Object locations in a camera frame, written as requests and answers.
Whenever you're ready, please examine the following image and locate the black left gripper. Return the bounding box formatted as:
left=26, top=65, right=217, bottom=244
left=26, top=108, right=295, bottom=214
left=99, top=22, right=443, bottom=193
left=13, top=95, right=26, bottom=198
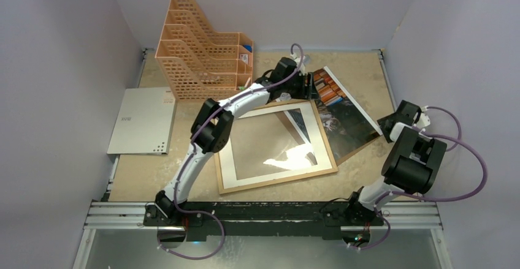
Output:
left=282, top=73, right=320, bottom=101

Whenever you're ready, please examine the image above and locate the wooden picture frame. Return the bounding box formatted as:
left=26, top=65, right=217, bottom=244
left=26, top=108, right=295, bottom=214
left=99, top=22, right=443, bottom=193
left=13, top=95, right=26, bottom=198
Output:
left=213, top=99, right=339, bottom=195

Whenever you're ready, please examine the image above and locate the printed photo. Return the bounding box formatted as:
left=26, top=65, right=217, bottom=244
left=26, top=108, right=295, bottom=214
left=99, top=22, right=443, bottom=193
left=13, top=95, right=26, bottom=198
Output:
left=313, top=66, right=382, bottom=136

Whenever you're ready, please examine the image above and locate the transparent acrylic sheet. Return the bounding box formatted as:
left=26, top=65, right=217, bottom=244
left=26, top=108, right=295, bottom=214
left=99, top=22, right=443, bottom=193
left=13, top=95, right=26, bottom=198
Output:
left=230, top=108, right=317, bottom=180

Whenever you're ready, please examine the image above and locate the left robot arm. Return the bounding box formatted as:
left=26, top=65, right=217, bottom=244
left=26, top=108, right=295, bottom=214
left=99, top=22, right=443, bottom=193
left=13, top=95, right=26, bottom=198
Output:
left=155, top=53, right=317, bottom=225

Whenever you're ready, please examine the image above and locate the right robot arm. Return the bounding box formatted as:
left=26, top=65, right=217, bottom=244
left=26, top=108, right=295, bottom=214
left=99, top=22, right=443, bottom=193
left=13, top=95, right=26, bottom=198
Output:
left=344, top=100, right=447, bottom=224

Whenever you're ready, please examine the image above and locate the red white item in organizer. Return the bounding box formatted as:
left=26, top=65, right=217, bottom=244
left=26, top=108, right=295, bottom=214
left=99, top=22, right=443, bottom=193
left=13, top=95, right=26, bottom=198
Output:
left=239, top=54, right=249, bottom=64

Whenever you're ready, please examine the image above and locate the blue item in organizer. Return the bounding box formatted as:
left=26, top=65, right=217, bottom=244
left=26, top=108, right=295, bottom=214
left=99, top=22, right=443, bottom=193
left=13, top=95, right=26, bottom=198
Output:
left=243, top=45, right=253, bottom=53

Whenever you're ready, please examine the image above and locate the orange plastic file organizer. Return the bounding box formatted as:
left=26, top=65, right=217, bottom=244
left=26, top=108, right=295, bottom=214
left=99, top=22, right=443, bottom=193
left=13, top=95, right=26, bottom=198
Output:
left=155, top=0, right=254, bottom=102

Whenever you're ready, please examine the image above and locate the grey booklet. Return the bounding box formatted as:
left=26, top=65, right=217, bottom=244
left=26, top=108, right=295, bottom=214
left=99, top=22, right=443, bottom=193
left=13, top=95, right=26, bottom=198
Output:
left=107, top=87, right=175, bottom=155

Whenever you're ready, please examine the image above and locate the brown frame backing board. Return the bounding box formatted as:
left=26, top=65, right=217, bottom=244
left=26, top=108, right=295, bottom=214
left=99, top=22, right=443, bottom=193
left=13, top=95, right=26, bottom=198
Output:
left=276, top=110, right=383, bottom=167

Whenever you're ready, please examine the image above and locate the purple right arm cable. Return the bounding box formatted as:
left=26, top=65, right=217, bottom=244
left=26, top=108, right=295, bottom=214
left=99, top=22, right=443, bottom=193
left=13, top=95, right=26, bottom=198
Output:
left=346, top=105, right=488, bottom=251

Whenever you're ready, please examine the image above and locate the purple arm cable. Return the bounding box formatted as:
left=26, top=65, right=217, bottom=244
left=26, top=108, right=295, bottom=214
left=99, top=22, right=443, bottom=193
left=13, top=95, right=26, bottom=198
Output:
left=157, top=43, right=305, bottom=259
left=346, top=105, right=488, bottom=251

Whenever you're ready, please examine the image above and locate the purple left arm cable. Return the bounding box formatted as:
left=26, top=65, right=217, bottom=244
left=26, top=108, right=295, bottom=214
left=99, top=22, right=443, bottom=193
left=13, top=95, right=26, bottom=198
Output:
left=157, top=43, right=305, bottom=259

